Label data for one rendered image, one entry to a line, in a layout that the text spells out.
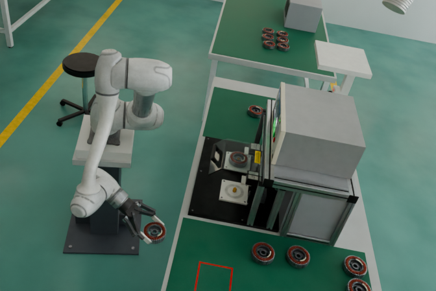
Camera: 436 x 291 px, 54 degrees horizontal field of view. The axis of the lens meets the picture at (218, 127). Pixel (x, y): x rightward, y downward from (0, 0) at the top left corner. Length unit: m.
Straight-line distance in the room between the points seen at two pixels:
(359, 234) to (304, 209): 0.43
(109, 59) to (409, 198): 2.98
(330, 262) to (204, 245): 0.62
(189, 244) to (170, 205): 1.18
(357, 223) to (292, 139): 0.74
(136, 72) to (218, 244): 0.91
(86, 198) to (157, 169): 1.67
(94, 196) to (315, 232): 1.09
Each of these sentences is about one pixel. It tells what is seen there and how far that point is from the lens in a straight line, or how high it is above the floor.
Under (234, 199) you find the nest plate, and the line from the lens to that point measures 2.33.
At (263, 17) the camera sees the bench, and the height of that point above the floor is 0.75.
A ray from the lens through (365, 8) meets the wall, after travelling 6.97.
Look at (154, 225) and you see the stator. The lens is 2.15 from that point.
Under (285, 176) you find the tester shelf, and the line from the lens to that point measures 2.03.
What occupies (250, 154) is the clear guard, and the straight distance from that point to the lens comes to 2.17.
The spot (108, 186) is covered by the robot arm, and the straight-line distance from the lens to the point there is 2.06.
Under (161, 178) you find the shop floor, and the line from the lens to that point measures 3.48.
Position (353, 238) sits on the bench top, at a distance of 2.43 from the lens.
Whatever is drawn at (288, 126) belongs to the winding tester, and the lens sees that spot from 1.99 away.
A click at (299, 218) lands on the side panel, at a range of 2.20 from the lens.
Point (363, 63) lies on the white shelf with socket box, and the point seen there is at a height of 1.20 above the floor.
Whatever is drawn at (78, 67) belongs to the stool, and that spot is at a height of 0.56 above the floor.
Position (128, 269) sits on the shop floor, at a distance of 2.95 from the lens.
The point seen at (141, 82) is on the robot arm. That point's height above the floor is 1.47.
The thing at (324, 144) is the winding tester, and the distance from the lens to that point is 2.01.
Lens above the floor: 2.45
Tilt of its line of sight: 37 degrees down
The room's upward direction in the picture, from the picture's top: 11 degrees clockwise
